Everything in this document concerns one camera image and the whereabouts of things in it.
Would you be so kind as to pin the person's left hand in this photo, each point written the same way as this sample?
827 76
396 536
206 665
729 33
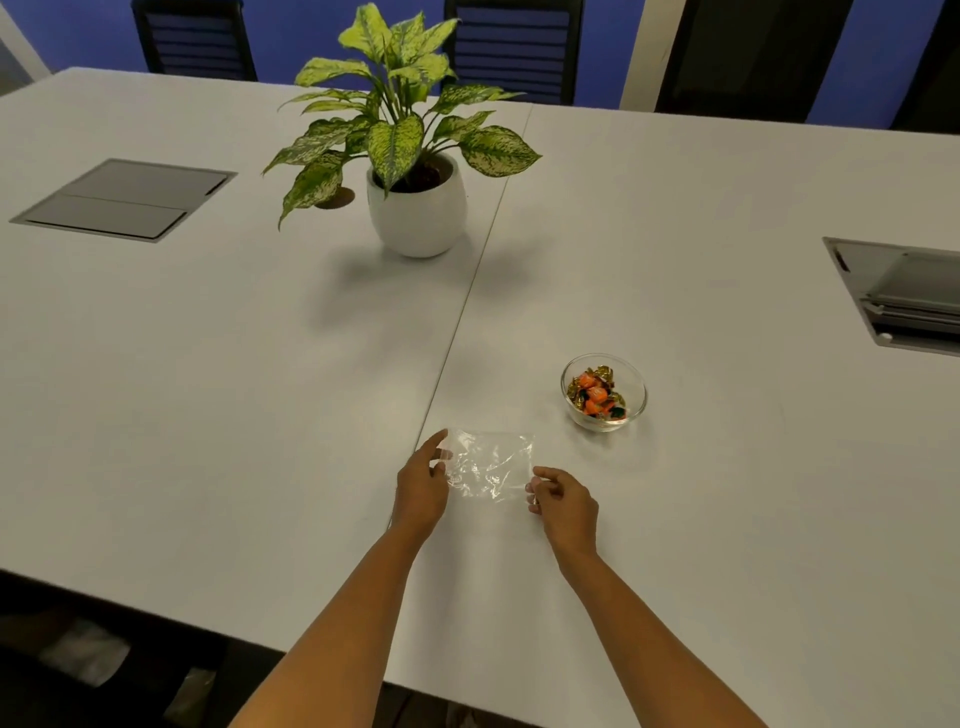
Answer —
418 491

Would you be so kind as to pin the person's right hand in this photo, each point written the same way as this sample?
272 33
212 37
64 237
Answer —
568 511

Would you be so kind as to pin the clear plastic bag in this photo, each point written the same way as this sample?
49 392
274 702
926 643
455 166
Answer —
489 463

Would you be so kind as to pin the person's left forearm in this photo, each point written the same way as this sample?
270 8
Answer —
341 637

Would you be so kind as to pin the person's right forearm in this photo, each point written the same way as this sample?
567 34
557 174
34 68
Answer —
649 645

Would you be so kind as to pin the pile of wrapped candies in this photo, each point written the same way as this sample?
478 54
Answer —
595 394

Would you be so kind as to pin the clear glass bowl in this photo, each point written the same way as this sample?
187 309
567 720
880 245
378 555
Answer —
604 393

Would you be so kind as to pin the white plant pot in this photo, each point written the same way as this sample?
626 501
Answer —
417 210

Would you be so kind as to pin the green variegated leafy plant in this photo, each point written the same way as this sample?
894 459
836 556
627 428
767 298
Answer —
390 112

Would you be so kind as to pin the black office chair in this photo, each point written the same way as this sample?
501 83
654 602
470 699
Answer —
517 49
750 56
930 71
196 39

